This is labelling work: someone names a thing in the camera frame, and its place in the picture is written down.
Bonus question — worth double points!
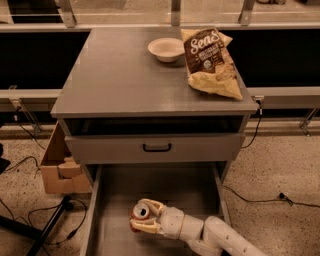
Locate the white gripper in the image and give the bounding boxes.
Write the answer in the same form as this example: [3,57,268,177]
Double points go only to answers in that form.
[130,199,185,239]

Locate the red coke can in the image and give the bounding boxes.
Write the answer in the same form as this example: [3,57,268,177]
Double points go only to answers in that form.
[130,203,150,221]

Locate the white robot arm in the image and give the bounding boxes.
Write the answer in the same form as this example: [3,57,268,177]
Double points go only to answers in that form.
[130,199,267,256]

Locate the open grey middle drawer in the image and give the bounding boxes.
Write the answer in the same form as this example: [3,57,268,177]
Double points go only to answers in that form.
[80,163,230,256]

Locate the black stand legs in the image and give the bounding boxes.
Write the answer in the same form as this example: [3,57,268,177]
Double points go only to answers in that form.
[0,194,74,256]

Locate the brown cardboard box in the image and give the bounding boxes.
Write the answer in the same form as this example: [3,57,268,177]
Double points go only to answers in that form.
[40,123,91,194]

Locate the grey metal cabinet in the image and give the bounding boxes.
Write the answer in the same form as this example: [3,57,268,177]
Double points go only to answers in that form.
[52,27,257,177]

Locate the brown and yellow chip bag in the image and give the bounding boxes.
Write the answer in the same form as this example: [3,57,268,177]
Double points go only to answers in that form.
[181,28,243,100]

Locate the white paper bowl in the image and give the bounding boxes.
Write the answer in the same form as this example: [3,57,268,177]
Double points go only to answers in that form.
[148,38,185,63]

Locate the grey top drawer, black handle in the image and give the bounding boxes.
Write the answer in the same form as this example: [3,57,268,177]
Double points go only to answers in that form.
[65,133,244,164]

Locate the black floor cable right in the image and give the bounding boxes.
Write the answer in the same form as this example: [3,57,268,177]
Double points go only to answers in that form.
[222,184,320,208]

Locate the black floor cable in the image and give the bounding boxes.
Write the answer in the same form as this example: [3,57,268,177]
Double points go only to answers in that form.
[0,155,88,256]
[222,184,320,208]

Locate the black floor cable left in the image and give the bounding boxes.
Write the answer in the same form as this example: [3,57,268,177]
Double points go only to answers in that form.
[0,155,88,256]

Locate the black plug cable at cabinet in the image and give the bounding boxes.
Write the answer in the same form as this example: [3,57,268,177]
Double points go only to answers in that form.
[241,96,264,149]

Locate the metal railing bracket right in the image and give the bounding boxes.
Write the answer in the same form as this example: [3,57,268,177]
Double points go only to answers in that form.
[299,108,319,136]

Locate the metal railing bracket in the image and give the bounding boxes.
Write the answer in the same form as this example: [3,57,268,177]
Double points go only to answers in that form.
[299,108,319,136]
[9,96,42,137]

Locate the metal railing bracket left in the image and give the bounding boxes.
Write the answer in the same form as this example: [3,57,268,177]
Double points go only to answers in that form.
[9,96,42,137]

